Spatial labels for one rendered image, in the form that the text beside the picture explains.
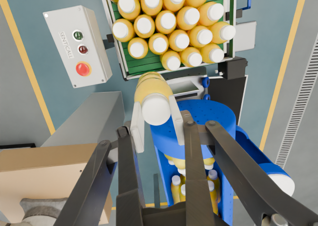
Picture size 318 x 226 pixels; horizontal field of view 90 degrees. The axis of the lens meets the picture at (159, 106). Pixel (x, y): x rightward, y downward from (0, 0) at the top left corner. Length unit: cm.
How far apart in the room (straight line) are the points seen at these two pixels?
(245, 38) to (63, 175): 91
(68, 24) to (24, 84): 156
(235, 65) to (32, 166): 82
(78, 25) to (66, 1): 122
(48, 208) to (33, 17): 147
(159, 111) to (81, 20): 36
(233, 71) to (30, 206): 93
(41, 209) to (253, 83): 191
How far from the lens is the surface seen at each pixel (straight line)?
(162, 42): 49
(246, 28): 82
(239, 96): 176
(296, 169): 312
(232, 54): 67
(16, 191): 86
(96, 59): 50
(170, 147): 47
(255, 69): 193
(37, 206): 86
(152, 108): 21
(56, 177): 75
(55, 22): 53
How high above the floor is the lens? 157
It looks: 66 degrees down
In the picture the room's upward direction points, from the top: 171 degrees clockwise
